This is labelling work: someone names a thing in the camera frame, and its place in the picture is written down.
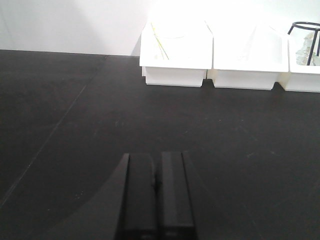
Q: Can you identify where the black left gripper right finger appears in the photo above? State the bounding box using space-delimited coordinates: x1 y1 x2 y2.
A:
156 151 198 240

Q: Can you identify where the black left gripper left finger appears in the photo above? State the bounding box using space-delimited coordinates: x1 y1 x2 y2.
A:
118 153 158 240

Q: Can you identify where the left white storage bin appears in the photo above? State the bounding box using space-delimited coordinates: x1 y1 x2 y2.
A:
139 20 214 87

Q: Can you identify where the white storage bin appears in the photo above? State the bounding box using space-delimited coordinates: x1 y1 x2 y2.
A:
139 20 214 87
278 33 320 93
206 22 289 91

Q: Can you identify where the glass beaker with yellow-green stirrers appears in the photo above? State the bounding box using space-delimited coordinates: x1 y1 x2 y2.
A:
150 21 185 60

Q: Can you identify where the middle white storage bin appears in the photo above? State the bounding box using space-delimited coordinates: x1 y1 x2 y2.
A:
206 22 289 91

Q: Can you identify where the right white storage bin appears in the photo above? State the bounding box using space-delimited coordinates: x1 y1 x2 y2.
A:
278 33 320 93

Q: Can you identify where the clear glass flask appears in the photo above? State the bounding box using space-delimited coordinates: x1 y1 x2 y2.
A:
295 32 320 66

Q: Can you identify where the black metal tripod stand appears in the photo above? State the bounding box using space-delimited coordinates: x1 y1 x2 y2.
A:
287 21 320 66

